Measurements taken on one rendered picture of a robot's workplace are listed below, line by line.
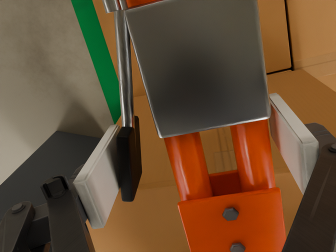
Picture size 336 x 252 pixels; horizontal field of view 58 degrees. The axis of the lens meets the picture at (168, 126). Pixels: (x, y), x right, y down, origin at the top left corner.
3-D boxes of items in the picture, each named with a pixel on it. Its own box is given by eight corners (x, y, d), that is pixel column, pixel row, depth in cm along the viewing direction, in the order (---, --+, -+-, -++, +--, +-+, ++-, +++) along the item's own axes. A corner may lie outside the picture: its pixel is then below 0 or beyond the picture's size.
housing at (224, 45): (261, 93, 20) (279, 119, 16) (161, 113, 21) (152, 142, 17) (246, -23, 17) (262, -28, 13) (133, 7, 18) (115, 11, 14)
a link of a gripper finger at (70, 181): (75, 244, 14) (17, 252, 14) (105, 182, 18) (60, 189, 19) (63, 218, 13) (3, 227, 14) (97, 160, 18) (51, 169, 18)
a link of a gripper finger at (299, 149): (300, 143, 13) (319, 140, 13) (265, 94, 19) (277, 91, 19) (305, 201, 14) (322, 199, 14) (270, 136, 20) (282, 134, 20)
